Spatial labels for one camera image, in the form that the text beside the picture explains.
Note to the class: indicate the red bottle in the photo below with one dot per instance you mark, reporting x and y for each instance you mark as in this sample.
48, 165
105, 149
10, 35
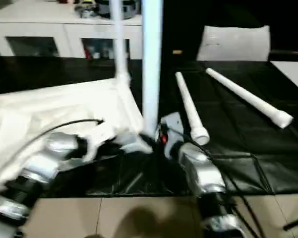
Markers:
87, 50

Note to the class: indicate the small tan label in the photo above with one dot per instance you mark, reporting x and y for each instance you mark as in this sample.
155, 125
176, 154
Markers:
177, 52

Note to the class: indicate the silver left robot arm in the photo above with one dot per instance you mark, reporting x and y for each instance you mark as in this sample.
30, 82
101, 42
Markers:
47, 153

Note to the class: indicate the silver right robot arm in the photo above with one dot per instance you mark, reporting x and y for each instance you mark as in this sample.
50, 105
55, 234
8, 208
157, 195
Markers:
203, 168

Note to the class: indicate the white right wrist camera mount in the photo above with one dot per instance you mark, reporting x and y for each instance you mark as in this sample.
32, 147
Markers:
173, 124

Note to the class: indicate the white glass-door cabinet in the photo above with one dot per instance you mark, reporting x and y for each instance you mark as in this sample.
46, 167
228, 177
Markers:
64, 27

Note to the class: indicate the white plastic table leg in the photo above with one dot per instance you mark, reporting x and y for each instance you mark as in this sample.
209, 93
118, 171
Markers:
151, 62
120, 44
189, 104
248, 99

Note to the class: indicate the black tripod leg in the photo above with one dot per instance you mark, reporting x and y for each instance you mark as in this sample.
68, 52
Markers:
296, 222

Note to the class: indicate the dark crumpled small pile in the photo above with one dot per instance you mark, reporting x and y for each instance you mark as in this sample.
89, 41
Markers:
85, 11

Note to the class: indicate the black work mat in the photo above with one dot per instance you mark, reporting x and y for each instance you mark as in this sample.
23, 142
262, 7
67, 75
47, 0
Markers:
250, 161

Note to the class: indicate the black bar red light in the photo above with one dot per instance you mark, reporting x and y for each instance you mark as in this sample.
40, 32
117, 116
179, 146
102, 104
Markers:
287, 52

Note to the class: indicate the white flat board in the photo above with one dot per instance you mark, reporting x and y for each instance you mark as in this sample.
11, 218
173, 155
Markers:
292, 74

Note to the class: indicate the small white cup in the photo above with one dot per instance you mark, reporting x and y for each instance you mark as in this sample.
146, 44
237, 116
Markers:
96, 55

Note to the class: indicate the black tall cabinet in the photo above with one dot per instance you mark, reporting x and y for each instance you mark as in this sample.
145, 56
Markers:
183, 27

